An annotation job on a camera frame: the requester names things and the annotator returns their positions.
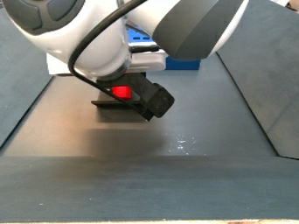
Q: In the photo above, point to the red hexagon bar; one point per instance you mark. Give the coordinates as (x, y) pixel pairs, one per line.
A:
(123, 92)

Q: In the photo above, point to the blue foam shape board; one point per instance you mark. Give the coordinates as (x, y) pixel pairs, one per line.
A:
(150, 57)

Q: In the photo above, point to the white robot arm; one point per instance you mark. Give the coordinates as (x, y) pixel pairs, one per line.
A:
(185, 29)

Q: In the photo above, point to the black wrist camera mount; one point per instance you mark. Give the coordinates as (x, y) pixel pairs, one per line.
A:
(155, 98)

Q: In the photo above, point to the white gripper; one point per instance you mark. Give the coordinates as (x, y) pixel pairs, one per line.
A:
(107, 64)

